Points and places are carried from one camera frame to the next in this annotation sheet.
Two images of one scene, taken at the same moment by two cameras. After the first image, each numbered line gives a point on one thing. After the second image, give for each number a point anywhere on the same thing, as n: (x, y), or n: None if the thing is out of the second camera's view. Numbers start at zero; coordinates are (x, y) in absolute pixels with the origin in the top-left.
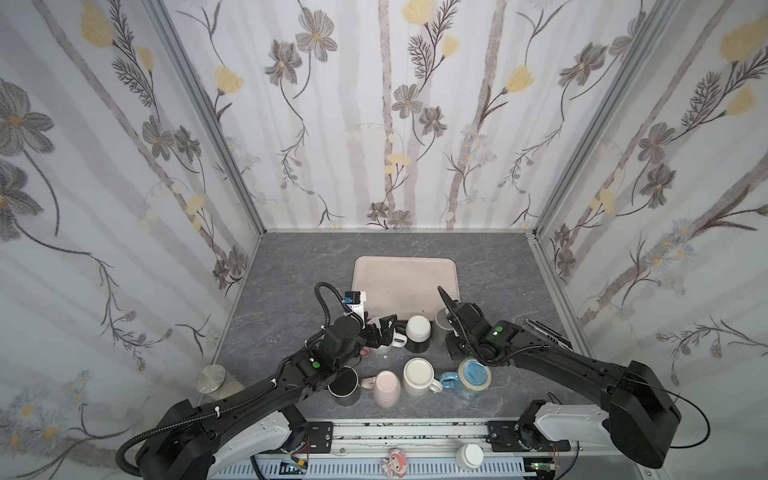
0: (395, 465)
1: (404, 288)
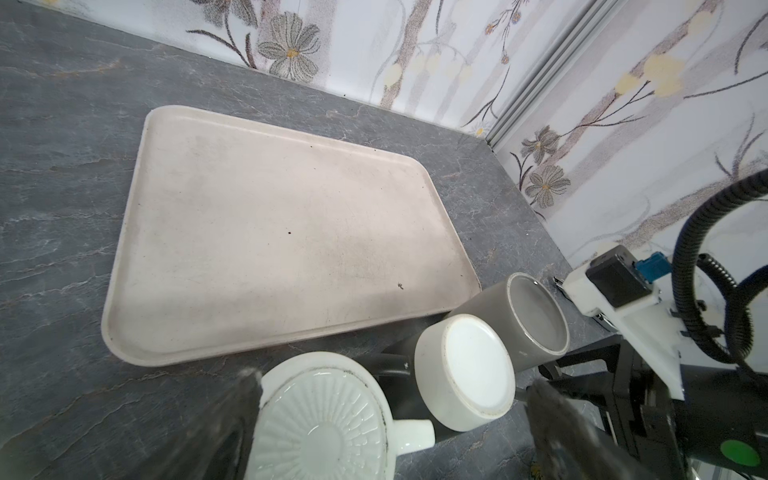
0: None
1: (239, 235)
